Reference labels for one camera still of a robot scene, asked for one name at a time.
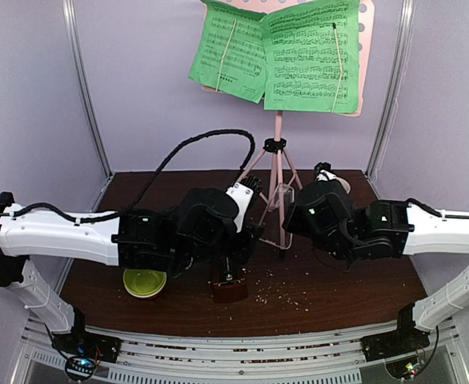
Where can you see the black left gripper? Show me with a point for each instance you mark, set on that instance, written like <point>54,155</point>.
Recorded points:
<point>242,254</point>

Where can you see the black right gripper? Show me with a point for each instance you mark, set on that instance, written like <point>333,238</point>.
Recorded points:
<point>322,168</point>

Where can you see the clear plastic metronome cover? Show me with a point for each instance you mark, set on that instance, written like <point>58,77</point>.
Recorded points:
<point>274,215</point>

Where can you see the brown wooden metronome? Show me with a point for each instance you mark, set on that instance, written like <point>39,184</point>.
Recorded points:
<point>228,282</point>

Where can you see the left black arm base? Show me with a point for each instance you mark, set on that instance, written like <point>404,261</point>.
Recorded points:
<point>77,340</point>

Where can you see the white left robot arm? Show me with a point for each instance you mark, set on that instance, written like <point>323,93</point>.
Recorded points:
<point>43,229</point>

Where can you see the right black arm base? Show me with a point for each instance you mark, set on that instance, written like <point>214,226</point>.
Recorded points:
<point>405,338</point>

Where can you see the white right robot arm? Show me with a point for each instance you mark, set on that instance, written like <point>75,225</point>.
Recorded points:
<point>435,232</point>

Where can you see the white floral ceramic mug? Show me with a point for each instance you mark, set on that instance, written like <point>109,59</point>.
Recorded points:
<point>345,184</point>

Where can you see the pink music stand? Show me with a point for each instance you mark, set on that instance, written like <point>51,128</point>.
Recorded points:
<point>282,167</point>

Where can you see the green plastic bowl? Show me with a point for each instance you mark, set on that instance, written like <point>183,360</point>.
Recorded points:
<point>144,283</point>

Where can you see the green sheet music right page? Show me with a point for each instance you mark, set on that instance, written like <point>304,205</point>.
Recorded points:
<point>312,57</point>

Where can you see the green sheet music page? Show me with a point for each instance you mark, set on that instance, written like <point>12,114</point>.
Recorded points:
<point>312,57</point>
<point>230,57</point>

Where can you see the green sheet music left page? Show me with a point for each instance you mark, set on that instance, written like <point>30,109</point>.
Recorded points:
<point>230,57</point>

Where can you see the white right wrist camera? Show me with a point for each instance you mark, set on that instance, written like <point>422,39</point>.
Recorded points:
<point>323,173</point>

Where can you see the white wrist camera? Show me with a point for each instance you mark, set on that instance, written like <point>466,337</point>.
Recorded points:
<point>323,173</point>
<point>244,194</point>

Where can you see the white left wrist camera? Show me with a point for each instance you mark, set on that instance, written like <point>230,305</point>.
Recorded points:
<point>244,194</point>

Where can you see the right aluminium frame post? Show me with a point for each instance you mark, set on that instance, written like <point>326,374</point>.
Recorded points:
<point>391,101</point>

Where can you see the aluminium frame post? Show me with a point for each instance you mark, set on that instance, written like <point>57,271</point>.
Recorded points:
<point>70,20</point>
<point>391,101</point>

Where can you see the left aluminium frame post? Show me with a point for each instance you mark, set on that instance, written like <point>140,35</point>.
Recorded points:
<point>70,20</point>

